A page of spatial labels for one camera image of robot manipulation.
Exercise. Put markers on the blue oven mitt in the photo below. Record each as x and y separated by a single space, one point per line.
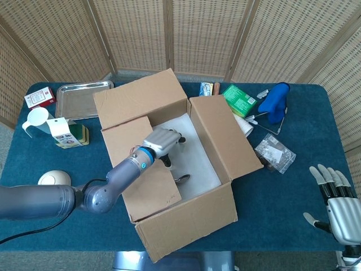
275 103

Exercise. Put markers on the metal spoon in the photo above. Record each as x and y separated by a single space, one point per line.
182 178

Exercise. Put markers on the white foam liner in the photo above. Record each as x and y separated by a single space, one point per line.
200 166

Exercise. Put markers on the stack of paper cups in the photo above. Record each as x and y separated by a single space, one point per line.
246 127

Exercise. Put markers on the blue table cloth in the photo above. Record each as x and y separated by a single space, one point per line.
276 211

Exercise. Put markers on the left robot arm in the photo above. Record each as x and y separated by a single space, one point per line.
42 201

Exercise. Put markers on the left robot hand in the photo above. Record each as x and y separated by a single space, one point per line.
162 139

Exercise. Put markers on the green yellow sponge pack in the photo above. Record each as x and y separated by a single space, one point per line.
65 134

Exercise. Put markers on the green carton box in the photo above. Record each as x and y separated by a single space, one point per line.
239 98

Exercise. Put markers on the small red white box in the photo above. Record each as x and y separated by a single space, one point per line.
39 97

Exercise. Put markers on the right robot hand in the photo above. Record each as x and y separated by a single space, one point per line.
345 217

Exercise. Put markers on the blue cookie box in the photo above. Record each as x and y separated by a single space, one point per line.
206 89

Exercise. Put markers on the clear bag of brown pieces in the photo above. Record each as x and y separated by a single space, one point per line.
277 153

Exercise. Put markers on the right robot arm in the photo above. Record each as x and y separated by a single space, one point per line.
351 258

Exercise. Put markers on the woven folding screen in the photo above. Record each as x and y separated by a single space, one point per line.
197 34

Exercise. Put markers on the cream upturned bowl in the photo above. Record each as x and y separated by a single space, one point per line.
53 177

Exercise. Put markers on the stainless steel tray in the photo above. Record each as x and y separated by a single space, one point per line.
74 100

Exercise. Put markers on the clear plastic clip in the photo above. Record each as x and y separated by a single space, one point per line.
263 94

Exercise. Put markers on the red cardboard box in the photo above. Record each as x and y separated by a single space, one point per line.
191 223

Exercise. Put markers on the brown wooden stick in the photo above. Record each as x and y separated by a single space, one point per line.
216 89

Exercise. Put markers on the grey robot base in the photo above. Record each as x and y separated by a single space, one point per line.
197 261

